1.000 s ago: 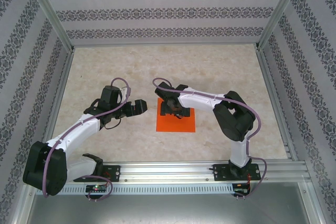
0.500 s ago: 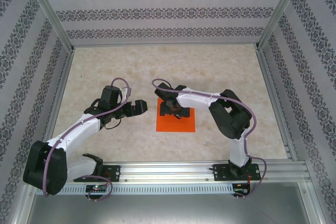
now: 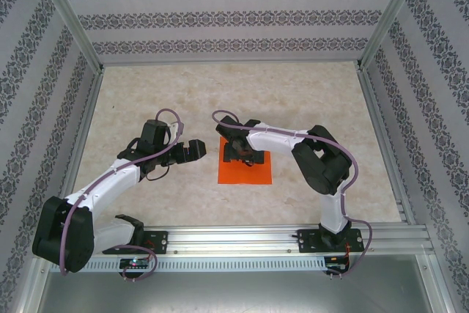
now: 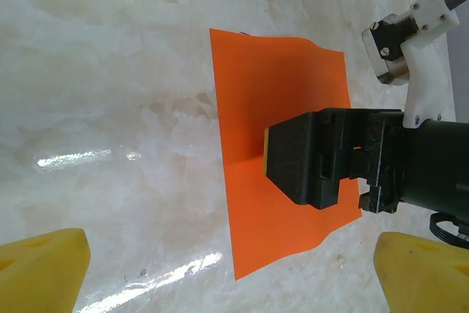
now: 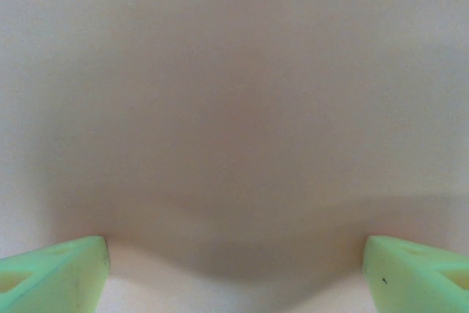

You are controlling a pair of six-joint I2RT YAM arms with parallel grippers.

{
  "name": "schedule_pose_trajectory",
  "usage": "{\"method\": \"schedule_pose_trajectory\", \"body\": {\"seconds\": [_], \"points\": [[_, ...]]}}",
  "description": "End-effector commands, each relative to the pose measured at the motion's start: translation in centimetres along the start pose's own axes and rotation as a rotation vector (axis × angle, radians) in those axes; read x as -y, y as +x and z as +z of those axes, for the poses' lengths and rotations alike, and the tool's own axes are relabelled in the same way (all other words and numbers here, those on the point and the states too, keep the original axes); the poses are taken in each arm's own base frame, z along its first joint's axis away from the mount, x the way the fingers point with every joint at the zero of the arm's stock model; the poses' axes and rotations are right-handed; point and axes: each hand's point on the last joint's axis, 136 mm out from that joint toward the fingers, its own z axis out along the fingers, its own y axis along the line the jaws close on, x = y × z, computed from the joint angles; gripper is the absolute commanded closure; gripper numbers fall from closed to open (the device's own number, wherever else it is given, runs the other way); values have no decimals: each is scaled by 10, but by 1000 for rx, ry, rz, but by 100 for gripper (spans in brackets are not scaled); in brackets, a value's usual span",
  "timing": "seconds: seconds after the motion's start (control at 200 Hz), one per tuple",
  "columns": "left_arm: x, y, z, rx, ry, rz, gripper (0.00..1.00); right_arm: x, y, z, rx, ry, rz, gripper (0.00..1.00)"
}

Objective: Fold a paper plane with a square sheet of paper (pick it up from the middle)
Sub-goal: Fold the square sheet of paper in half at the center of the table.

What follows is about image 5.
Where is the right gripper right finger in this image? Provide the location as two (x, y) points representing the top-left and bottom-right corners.
(361, 235), (469, 313)

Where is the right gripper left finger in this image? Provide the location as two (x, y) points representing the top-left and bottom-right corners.
(0, 235), (111, 313)

